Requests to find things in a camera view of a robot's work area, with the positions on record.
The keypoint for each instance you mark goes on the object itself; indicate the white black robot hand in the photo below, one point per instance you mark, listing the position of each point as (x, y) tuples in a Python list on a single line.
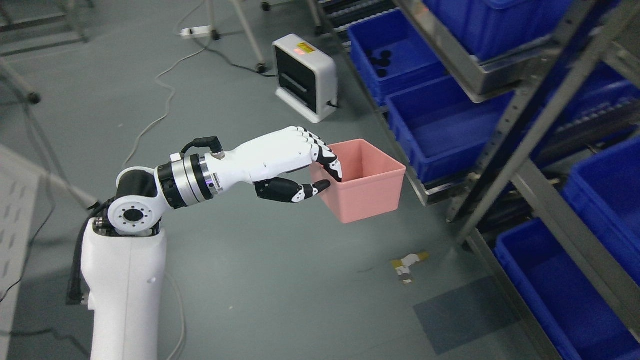
[(262, 160)]

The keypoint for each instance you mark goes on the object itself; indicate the pink plastic storage box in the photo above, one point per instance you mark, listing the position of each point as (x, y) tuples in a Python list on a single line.
[(371, 184)]

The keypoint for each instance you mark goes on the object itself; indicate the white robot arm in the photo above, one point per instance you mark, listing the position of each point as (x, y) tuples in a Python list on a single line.
[(120, 255)]

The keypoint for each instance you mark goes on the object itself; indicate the blue shelf bin with box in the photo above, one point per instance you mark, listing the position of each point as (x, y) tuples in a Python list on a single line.
[(442, 131)]

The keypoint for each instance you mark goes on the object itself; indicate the steel shelf rack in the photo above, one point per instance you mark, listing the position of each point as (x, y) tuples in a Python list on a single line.
[(461, 303)]

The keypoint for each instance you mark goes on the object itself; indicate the blue upper shelf bin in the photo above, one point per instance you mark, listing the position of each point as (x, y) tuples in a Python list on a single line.
[(490, 28)]

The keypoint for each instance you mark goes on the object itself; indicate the blue right shelf bin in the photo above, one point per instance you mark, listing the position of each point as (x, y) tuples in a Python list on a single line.
[(604, 191)]

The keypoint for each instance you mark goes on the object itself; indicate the white black floor device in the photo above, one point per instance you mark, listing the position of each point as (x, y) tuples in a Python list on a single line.
[(307, 78)]

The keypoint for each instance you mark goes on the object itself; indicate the blue far upper bin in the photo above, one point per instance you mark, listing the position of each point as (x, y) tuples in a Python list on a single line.
[(391, 56)]

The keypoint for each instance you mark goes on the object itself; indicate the white power strip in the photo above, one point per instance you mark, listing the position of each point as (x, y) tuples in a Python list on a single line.
[(196, 32)]

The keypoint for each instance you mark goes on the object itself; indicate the floor tape scrap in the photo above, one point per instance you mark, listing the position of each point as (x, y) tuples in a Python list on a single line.
[(402, 266)]

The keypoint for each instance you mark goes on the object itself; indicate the blue lower right bin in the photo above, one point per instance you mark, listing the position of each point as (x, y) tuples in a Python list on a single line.
[(572, 313)]

